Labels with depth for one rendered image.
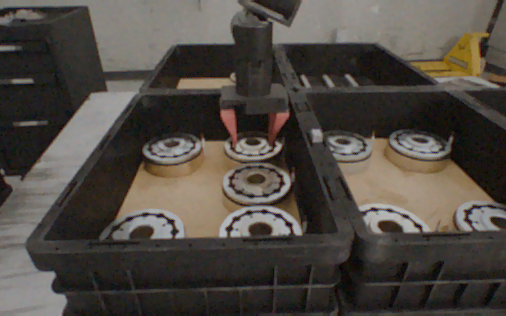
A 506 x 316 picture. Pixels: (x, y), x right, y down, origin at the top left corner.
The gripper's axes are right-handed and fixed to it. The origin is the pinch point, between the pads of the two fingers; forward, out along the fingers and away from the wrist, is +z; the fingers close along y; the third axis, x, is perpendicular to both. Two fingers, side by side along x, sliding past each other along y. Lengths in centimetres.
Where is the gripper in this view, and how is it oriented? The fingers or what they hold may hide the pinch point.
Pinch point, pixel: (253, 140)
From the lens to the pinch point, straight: 58.8
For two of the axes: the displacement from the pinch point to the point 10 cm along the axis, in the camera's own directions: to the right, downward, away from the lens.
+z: 0.0, 8.6, 5.2
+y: -9.9, 0.6, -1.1
